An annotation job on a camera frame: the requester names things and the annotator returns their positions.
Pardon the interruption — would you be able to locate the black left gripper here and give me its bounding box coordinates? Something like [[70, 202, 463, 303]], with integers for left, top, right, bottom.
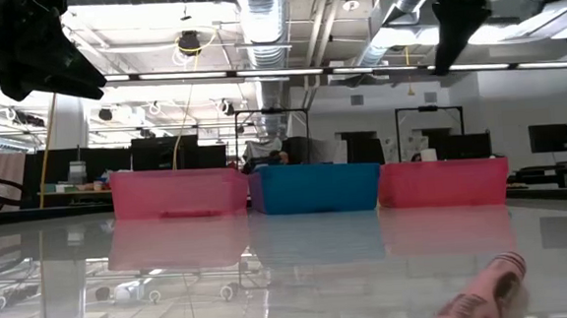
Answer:
[[0, 0, 108, 106]]

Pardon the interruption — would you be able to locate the purple crayon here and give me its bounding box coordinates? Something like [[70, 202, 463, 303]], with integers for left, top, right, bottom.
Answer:
[[419, 250, 530, 318]]

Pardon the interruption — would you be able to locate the clear plastic container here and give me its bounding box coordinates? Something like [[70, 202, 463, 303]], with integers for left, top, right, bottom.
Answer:
[[67, 159, 90, 186]]

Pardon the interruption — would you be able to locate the wooden side table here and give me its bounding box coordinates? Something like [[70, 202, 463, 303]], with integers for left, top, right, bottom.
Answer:
[[37, 186, 113, 201]]

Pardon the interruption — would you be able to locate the black partition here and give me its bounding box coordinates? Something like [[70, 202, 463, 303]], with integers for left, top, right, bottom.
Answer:
[[19, 132, 231, 211]]

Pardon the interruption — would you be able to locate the black monitor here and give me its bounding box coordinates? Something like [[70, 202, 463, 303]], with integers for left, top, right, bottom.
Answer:
[[527, 122, 567, 156]]

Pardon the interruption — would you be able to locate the small red plastic bin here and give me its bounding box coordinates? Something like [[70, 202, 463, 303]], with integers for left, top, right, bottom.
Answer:
[[375, 156, 512, 213]]

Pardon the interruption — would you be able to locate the large pink plastic bin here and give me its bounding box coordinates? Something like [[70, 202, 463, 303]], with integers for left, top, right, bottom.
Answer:
[[109, 163, 251, 223]]

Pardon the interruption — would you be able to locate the black monitor stand desk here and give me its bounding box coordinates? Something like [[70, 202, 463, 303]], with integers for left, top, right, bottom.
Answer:
[[504, 131, 567, 195]]

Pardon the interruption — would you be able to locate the long ceiling light bar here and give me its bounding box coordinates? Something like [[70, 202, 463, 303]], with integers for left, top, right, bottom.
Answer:
[[0, 42, 567, 104]]

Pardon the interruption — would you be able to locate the blue plastic bin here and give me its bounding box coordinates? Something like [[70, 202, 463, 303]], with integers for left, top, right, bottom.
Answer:
[[247, 159, 383, 219]]

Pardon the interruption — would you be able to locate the white cloth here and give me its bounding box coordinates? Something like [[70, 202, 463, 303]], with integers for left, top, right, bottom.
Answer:
[[240, 136, 285, 162]]

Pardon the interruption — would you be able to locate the silver ventilation duct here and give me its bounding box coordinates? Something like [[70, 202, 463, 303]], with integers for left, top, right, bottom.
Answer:
[[346, 0, 440, 77], [233, 0, 298, 143]]

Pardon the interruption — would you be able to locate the black frame rig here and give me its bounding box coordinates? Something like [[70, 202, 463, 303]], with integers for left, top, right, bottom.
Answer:
[[231, 105, 313, 168], [394, 101, 468, 163]]

